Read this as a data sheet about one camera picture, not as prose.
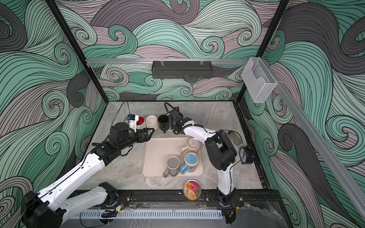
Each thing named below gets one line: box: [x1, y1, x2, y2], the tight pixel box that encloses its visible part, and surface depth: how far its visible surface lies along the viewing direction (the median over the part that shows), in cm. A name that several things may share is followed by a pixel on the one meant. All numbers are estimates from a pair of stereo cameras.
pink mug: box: [180, 137, 201, 155], surface depth 83 cm
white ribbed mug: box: [145, 114, 159, 131], surface depth 101 cm
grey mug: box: [163, 155, 181, 179], surface depth 79 cm
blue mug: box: [180, 152, 199, 175], surface depth 77 cm
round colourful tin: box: [182, 179, 202, 201], surface depth 75 cm
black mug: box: [157, 114, 171, 133], surface depth 100 cm
